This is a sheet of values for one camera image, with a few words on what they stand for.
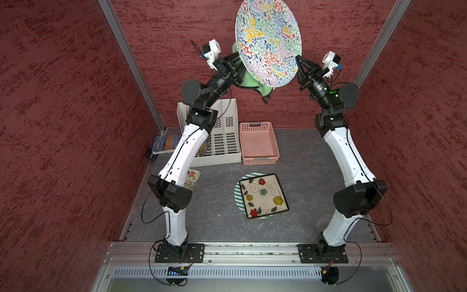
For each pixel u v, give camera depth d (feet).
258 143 3.76
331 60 1.85
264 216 2.72
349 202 1.56
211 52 1.66
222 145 3.61
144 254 2.49
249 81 1.73
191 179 3.17
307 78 1.76
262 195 2.94
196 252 2.43
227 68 1.58
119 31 2.53
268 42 1.66
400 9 2.34
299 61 1.86
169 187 1.51
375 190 1.47
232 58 1.61
